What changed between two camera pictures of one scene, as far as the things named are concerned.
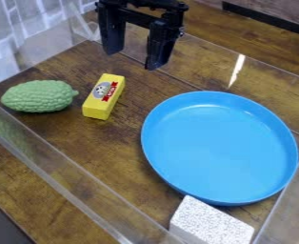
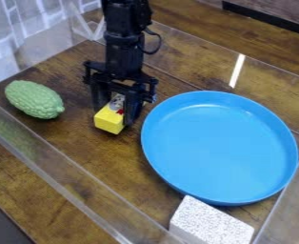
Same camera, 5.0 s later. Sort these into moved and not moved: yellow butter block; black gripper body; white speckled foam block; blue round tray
Moved: yellow butter block; black gripper body
Not moved: blue round tray; white speckled foam block
